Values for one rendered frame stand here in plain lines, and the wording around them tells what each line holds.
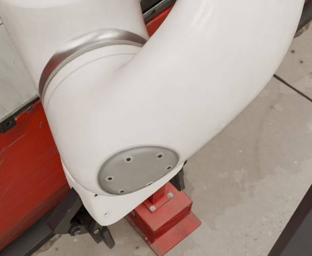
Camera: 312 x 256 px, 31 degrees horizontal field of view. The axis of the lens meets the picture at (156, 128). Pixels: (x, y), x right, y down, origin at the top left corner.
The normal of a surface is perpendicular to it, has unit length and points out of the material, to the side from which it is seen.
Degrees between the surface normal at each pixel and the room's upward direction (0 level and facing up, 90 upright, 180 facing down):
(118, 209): 81
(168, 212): 2
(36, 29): 90
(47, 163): 90
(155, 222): 1
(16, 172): 90
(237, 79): 73
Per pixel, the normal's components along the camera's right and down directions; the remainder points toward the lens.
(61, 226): 0.63, 0.59
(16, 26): -0.53, 0.73
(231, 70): 0.44, 0.52
